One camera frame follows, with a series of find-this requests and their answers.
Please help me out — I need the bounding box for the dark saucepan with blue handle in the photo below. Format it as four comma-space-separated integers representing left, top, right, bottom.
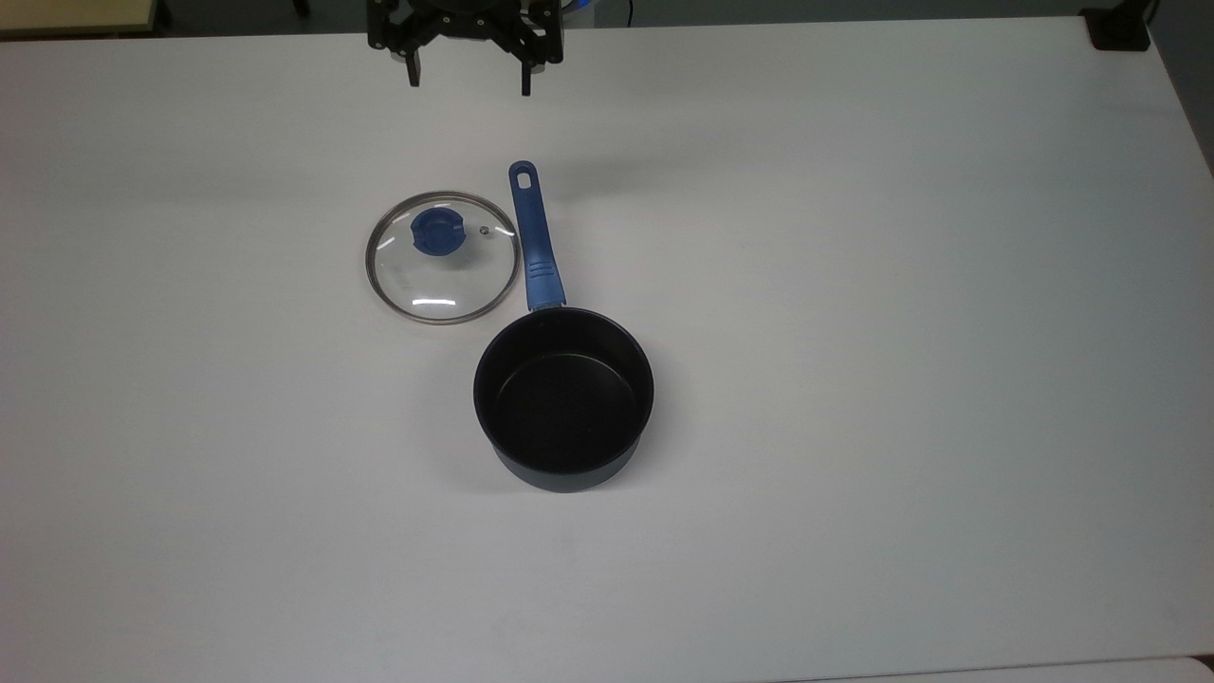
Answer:
472, 160, 655, 493

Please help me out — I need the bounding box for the black table clamp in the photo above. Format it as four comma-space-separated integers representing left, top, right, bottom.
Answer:
1080, 0, 1155, 51

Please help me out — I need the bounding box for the beige wooden table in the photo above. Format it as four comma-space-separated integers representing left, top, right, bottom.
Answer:
0, 0, 159, 40

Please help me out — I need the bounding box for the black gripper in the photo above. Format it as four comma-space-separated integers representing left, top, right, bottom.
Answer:
368, 0, 567, 98

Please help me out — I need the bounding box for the glass lid with blue knob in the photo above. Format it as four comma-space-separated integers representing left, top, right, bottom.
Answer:
364, 191, 522, 325

